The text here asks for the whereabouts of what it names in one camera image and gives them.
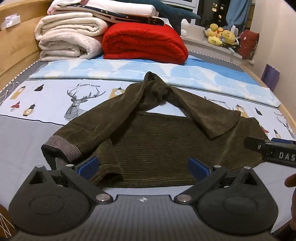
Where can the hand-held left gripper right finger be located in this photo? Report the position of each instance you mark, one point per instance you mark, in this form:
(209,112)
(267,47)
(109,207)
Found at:
(198,168)

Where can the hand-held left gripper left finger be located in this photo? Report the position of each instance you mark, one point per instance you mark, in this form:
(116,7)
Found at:
(89,168)

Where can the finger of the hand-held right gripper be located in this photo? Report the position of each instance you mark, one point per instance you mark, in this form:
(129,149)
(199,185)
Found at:
(283,141)
(253,143)

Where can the person's right hand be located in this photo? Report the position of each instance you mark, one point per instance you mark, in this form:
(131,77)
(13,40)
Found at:
(291,182)

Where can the purple bag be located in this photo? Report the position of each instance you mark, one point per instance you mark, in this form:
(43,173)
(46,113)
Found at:
(270,77)

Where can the dark red cushion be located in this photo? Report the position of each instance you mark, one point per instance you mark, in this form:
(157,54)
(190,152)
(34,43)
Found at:
(248,44)

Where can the black-white striped plush toy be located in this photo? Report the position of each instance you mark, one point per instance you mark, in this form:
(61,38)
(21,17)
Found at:
(234,45)

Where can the light blue leaf-patterned blanket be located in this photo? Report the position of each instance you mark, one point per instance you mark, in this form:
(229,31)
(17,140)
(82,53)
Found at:
(115,69)

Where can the yellow plush bear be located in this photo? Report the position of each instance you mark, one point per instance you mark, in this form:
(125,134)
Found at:
(228,37)

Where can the small yellow plush toy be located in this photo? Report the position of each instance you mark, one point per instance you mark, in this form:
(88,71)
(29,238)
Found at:
(214,41)

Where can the yellow plush duck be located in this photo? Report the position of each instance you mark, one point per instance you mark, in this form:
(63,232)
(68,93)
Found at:
(215,29)

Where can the cream fleece folded blanket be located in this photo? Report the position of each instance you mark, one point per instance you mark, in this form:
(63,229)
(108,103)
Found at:
(67,46)

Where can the blue curtain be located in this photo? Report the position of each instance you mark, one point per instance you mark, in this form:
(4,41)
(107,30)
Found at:
(238,12)

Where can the white seal plush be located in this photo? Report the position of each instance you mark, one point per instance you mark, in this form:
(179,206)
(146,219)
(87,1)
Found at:
(185,27)

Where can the red folded blanket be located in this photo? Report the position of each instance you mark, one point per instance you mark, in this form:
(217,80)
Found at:
(143,44)

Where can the white framed window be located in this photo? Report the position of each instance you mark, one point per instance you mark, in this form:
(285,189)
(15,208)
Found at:
(208,9)

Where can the cream folded quilt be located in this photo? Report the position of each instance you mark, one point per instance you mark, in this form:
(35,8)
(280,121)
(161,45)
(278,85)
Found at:
(69,23)

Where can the teal shark plush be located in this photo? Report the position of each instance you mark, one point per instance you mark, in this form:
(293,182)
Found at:
(171,14)

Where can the white folded pillow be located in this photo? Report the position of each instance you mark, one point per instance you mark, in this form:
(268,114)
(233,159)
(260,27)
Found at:
(120,8)

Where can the pink cloth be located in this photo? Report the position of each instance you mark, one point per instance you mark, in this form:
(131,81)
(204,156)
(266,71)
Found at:
(52,8)

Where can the clear tissue packet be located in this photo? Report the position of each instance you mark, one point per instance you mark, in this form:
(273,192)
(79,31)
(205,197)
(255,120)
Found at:
(10,21)

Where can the wooden bed frame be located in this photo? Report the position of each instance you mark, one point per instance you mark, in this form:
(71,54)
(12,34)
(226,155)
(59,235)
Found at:
(16,53)

